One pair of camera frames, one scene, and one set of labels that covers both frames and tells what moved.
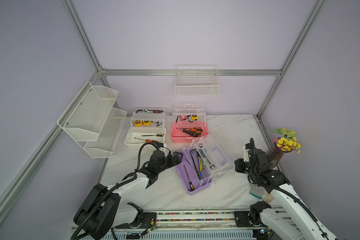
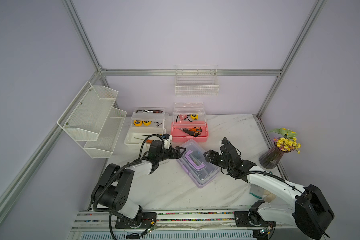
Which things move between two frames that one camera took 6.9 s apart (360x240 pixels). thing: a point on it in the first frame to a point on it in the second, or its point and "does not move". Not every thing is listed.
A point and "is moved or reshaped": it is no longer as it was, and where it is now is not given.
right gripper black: x=239 y=162 to x=214 y=160
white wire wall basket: x=196 y=80 does not move
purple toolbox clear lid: x=209 y=159 is moved or reshaped
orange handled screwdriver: x=148 y=140 does not move
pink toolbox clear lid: x=189 y=113 does not move
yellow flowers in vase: x=286 y=144 does not move
